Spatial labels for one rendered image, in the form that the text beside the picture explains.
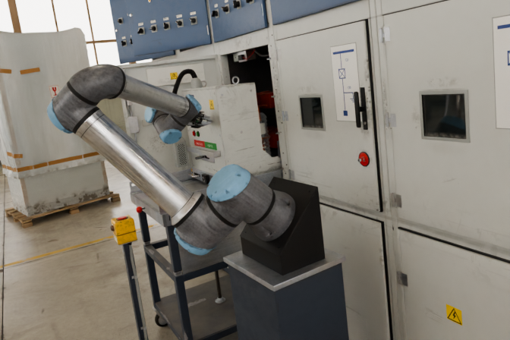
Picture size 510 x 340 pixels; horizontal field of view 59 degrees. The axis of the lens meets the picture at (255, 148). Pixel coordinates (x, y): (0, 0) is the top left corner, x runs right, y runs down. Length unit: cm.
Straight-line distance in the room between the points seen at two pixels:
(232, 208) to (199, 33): 167
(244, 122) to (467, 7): 124
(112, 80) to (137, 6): 175
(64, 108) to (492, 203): 135
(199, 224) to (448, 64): 94
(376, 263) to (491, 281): 51
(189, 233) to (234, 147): 82
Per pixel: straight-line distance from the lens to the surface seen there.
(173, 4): 309
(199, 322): 258
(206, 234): 156
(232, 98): 227
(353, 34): 179
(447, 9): 151
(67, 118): 157
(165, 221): 214
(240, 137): 230
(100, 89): 154
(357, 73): 179
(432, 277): 176
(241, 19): 252
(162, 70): 282
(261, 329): 174
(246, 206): 151
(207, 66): 290
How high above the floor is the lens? 143
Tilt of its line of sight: 9 degrees down
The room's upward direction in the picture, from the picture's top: 7 degrees counter-clockwise
